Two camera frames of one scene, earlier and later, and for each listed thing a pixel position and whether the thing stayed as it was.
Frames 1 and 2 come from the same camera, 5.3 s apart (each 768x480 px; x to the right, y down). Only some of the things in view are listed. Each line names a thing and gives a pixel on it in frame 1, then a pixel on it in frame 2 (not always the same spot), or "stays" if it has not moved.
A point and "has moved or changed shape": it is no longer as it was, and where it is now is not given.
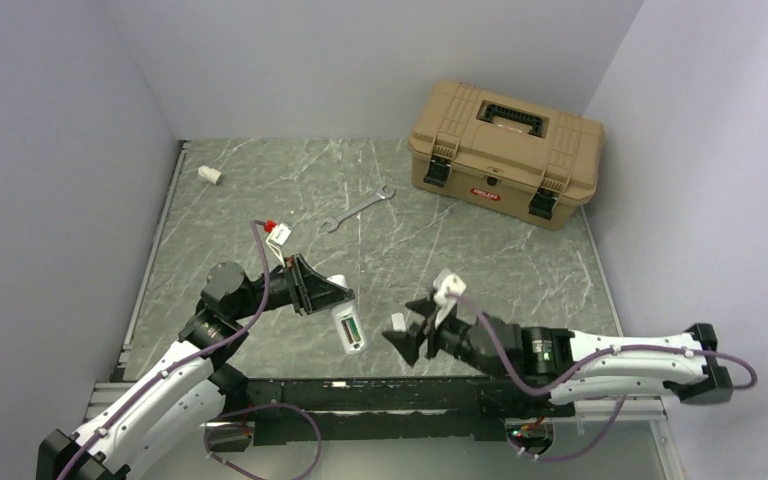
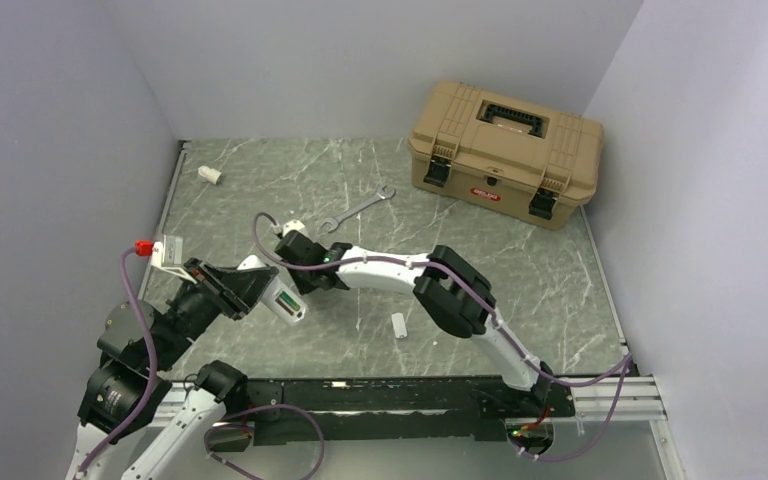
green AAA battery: x=354 y=329 has moved or changed shape
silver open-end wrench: x=356 y=208 stays
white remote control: x=346 y=310 has moved or changed shape
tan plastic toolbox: x=523 y=159 stays
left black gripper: x=309 y=291 to x=231 y=290
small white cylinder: x=210 y=174 stays
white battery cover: x=398 y=322 stays
